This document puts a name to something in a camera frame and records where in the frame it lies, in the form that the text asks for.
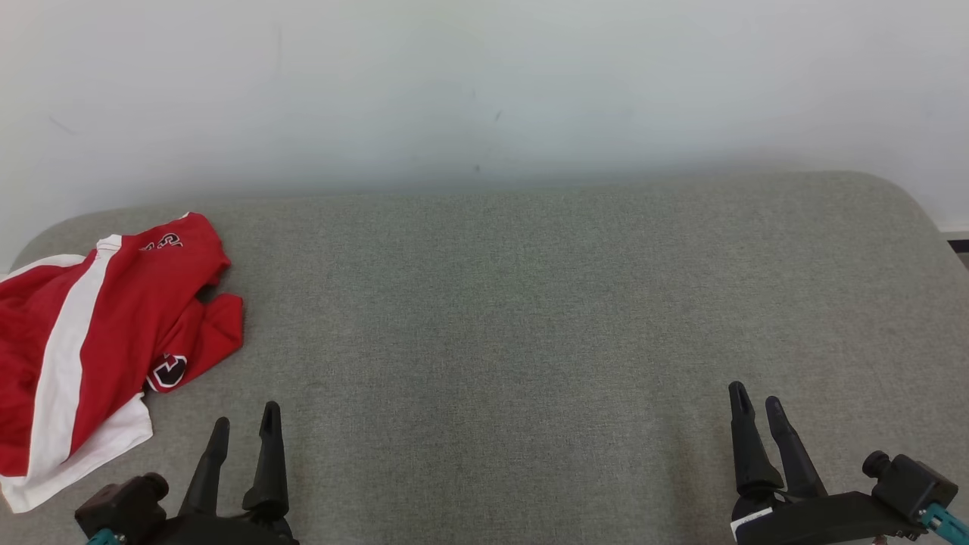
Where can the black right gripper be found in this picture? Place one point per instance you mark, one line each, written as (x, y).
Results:
(825, 521)

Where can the white and black skirting board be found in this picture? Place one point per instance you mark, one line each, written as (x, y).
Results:
(958, 241)

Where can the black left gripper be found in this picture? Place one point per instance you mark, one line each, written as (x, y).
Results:
(227, 531)

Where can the red shorts with white stripe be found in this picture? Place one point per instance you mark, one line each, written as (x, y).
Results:
(113, 318)

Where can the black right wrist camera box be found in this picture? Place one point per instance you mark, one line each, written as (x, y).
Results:
(912, 481)

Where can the grey fabric sofa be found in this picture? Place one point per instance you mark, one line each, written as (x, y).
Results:
(530, 318)

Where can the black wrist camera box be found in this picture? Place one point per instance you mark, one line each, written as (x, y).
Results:
(121, 503)
(912, 481)

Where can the red shirt with white sleeves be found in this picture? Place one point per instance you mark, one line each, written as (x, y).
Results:
(212, 333)

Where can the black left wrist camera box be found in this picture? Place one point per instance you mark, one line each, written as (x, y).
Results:
(121, 503)

